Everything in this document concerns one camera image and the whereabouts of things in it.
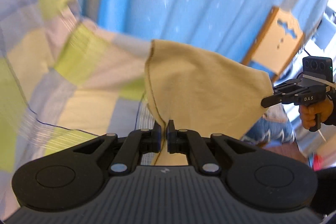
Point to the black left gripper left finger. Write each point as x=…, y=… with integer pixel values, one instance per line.
x=132, y=147

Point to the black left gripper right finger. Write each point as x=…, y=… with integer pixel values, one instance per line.
x=194, y=147

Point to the beige cloth garment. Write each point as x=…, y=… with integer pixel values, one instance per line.
x=203, y=91

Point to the person's right hand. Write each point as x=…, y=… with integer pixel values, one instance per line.
x=325, y=108

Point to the blue patterned cloth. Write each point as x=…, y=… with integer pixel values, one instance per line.
x=274, y=125

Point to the cardboard box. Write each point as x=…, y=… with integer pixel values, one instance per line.
x=277, y=43

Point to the red object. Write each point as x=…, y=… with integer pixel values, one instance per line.
x=317, y=162

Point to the plaid blue green bedsheet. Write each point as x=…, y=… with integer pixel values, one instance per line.
x=64, y=81

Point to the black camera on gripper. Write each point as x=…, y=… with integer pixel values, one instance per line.
x=318, y=67

